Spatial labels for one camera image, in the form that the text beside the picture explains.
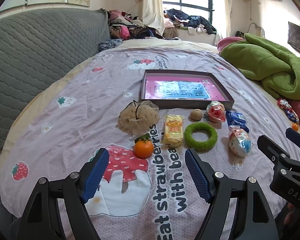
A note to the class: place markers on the small tangerine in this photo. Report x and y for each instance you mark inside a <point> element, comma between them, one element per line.
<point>295,126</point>

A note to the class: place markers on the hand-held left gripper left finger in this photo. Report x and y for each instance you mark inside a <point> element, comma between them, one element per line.
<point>96,175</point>

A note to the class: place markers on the pink strawberry printed bed sheet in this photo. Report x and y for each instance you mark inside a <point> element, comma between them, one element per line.
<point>77,130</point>

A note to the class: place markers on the red toy egg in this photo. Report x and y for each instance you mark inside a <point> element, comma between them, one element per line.
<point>216,112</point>

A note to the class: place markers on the red patterned snack packet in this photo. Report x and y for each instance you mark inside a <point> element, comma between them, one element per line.
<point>287,110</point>

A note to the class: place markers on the shallow brown cardboard box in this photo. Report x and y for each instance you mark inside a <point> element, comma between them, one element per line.
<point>150,103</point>

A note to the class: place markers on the beige mesh hair net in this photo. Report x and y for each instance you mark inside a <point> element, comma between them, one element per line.
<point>137,118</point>

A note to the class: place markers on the pink and blue book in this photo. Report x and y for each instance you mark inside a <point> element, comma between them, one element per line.
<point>182,88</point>

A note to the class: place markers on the pile of dark clothes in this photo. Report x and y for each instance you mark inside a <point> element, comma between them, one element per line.
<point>190,20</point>

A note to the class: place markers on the pink blanket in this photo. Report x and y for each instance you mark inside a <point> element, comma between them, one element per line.
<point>227,43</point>

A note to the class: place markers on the green fleece blanket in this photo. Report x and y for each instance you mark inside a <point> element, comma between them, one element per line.
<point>270,65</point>

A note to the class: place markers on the brown walnut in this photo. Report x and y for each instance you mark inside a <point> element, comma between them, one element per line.
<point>196,115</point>

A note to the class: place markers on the black bag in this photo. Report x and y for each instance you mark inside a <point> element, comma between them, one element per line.
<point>240,34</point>

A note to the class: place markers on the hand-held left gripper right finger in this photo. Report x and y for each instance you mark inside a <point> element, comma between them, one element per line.
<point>197,175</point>

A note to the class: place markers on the blue snack packet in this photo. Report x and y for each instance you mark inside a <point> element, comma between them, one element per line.
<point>236,120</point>

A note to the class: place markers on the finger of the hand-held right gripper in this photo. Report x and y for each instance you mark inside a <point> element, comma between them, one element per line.
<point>297,138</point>
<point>270,147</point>

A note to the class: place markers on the cream curtain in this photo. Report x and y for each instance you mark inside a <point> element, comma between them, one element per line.
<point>223,10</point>
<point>152,5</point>

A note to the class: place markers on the dark framed screen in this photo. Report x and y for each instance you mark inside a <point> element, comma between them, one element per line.
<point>298,38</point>

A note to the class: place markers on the grey quilted headboard cover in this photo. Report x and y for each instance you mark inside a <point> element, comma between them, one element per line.
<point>35,55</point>

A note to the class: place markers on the white and blue egg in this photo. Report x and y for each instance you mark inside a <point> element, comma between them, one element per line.
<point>240,142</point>

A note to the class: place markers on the pile of mixed clothes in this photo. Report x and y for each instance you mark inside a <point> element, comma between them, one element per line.
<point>125,25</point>

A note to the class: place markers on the orange tangerine with leaf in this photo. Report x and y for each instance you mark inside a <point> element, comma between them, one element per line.
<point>143,148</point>

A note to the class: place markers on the yellow snack packet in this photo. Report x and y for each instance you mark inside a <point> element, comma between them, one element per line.
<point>173,130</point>

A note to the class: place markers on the dark blue floral cloth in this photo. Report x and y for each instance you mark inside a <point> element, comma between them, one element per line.
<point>110,45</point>

